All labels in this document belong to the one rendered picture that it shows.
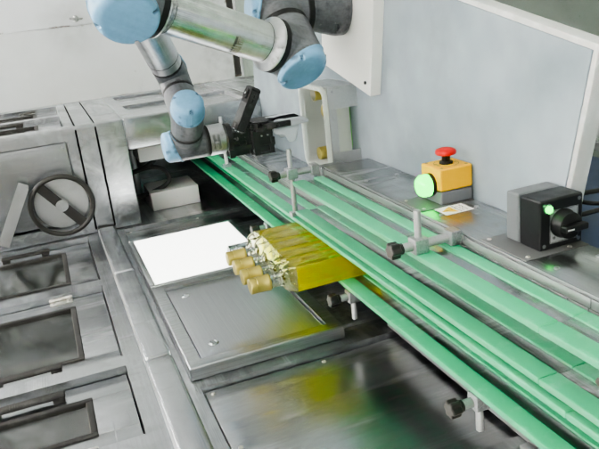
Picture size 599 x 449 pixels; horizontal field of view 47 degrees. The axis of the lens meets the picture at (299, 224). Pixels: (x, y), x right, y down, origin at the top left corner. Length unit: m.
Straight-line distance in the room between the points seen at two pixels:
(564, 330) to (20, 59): 4.57
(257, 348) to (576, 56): 0.81
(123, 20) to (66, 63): 3.86
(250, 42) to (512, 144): 0.56
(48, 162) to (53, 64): 2.74
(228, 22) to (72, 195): 1.19
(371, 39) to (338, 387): 0.75
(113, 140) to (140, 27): 1.15
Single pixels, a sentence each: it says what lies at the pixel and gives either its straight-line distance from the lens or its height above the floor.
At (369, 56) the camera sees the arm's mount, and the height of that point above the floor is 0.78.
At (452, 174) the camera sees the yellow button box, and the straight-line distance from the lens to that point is 1.31.
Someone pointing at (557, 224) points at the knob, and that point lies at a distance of 1.07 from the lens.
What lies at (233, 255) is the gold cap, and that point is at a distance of 1.57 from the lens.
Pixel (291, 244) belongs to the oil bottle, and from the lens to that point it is 1.54.
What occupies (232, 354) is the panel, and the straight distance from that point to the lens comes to 1.43.
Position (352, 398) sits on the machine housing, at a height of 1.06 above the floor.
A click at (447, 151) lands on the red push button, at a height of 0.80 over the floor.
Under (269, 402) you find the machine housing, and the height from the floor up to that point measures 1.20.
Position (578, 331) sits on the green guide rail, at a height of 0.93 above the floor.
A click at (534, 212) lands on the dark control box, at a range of 1.08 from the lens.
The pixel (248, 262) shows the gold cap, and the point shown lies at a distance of 1.52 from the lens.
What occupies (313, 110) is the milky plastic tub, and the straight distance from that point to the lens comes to 1.87.
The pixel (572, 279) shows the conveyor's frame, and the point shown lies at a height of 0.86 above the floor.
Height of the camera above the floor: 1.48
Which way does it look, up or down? 18 degrees down
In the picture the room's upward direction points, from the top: 103 degrees counter-clockwise
